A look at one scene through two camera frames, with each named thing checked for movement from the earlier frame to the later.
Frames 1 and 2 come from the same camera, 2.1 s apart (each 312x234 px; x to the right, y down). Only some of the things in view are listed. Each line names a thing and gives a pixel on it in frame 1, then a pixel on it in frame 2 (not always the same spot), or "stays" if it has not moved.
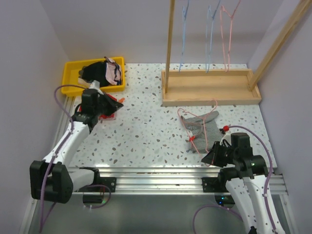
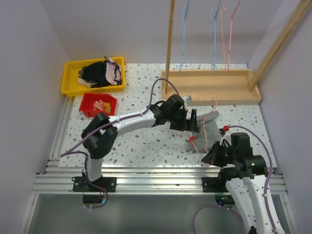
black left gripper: x=114 y=105 to x=186 y=124
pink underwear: x=113 y=72 stays
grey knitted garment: x=206 y=133 stays
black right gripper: x=212 y=158 stays
